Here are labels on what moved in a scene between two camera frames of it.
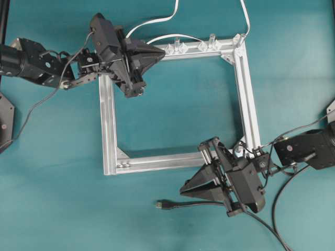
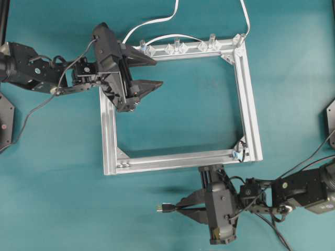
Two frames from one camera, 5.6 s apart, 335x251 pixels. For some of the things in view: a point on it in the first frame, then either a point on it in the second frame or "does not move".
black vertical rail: x=4 y=13 does not move
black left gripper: x=114 y=50 -> x=113 y=65
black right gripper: x=239 y=178 -> x=222 y=203
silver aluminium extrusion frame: x=235 y=48 does not move
